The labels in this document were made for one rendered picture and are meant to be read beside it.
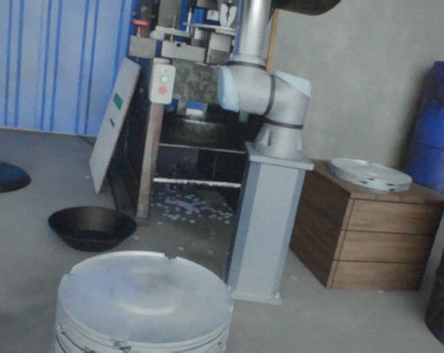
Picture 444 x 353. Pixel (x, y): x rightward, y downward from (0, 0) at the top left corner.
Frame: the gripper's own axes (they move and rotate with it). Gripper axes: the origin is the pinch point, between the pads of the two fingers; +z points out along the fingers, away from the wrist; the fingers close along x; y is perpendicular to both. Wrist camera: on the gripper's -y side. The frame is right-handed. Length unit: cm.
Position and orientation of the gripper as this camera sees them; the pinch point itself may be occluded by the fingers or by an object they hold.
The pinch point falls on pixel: (225, 26)
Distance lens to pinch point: 188.5
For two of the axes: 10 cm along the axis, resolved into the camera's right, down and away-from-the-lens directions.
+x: -9.4, -0.7, -3.3
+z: -1.7, 9.5, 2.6
